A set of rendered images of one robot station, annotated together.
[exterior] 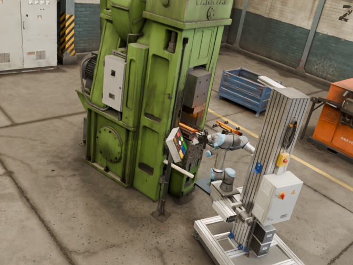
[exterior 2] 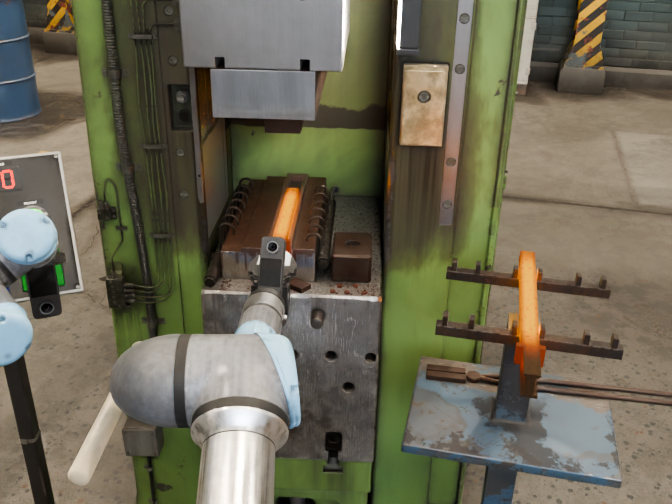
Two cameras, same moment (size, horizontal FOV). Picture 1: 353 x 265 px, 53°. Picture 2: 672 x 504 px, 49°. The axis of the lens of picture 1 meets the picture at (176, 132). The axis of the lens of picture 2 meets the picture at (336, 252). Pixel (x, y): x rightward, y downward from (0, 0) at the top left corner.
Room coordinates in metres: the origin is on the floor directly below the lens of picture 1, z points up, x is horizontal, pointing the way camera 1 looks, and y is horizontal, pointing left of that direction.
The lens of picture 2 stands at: (3.50, -1.48, 1.69)
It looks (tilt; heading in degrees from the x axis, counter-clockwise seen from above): 27 degrees down; 58
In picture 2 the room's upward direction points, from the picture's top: 1 degrees clockwise
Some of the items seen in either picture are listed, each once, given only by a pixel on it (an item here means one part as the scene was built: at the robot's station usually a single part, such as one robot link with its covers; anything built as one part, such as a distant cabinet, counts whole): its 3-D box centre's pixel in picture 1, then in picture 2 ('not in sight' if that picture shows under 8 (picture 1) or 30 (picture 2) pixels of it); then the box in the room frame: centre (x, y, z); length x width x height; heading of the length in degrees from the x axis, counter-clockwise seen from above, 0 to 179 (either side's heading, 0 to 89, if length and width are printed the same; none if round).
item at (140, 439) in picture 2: (163, 179); (143, 435); (3.87, 0.08, 0.36); 0.09 x 0.07 x 0.12; 146
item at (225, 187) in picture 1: (227, 184); not in sight; (3.23, -0.63, 0.87); 0.15 x 0.15 x 0.10
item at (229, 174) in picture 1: (228, 175); not in sight; (3.23, -0.63, 0.98); 0.13 x 0.12 x 0.14; 97
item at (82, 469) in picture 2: (178, 169); (112, 408); (3.77, -0.10, 0.62); 0.44 x 0.05 x 0.05; 56
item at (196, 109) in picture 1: (185, 103); (276, 69); (4.22, -0.05, 1.32); 0.42 x 0.20 x 0.10; 56
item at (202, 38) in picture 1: (187, 41); not in sight; (4.34, 0.05, 2.06); 0.44 x 0.41 x 0.47; 56
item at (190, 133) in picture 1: (180, 128); (279, 221); (4.22, -0.05, 0.96); 0.42 x 0.20 x 0.09; 56
